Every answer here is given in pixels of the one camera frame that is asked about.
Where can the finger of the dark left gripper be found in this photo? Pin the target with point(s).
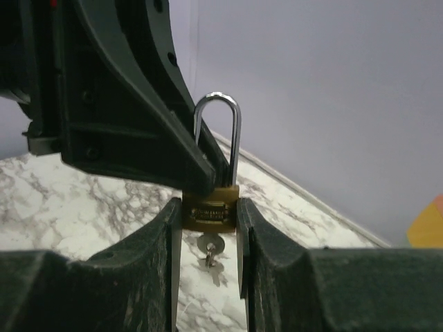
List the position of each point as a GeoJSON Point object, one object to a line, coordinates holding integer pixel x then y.
{"type": "Point", "coordinates": [180, 69]}
{"type": "Point", "coordinates": [102, 66]}

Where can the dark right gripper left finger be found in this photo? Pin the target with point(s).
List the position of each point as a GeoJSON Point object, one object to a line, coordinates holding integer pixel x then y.
{"type": "Point", "coordinates": [130, 286]}

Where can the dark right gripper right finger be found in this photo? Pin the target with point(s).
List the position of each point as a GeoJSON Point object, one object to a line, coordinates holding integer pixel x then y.
{"type": "Point", "coordinates": [287, 287]}

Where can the round pastel drawer cabinet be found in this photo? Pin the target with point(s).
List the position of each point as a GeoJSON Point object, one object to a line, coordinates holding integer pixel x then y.
{"type": "Point", "coordinates": [426, 231]}

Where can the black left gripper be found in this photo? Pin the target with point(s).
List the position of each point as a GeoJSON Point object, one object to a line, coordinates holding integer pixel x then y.
{"type": "Point", "coordinates": [38, 70]}

